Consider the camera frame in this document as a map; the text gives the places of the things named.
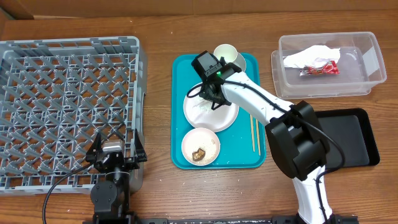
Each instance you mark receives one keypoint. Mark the grey small saucer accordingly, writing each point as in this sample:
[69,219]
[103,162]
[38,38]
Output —
[240,62]

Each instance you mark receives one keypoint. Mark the teal plastic serving tray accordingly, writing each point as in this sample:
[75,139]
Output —
[236,145]

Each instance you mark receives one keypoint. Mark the red snack wrapper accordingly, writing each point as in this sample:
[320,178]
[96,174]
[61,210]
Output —
[329,68]

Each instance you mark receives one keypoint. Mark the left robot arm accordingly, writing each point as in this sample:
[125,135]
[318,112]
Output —
[123,177]

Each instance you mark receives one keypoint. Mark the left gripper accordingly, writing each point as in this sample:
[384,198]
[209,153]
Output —
[140,154]

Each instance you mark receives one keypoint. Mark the black rectangular tray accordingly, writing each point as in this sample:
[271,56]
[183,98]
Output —
[351,129]

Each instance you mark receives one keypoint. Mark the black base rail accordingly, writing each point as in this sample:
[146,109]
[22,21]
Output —
[291,219]

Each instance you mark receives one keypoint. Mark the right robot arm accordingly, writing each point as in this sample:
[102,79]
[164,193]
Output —
[296,140]

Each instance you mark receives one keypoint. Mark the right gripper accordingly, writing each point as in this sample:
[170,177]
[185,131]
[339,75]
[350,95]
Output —
[225,102]

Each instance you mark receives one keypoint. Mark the white paper cup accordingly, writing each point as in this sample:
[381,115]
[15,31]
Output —
[227,51]

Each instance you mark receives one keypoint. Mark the clear plastic waste bin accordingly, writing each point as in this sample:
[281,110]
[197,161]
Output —
[361,66]

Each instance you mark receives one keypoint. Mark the white napkin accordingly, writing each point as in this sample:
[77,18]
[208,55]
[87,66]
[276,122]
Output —
[314,56]

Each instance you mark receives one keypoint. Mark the grey plastic dish rack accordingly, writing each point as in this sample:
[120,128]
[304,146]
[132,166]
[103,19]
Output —
[56,95]

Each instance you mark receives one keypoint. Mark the right wooden chopstick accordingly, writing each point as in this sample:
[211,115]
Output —
[258,138]

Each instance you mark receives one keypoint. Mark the large pink plate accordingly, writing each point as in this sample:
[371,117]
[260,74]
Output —
[199,114]

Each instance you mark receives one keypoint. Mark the brown food scrap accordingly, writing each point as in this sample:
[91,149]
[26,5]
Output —
[198,155]

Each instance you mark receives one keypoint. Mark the small pink bowl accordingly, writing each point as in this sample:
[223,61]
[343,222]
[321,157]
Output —
[201,138]

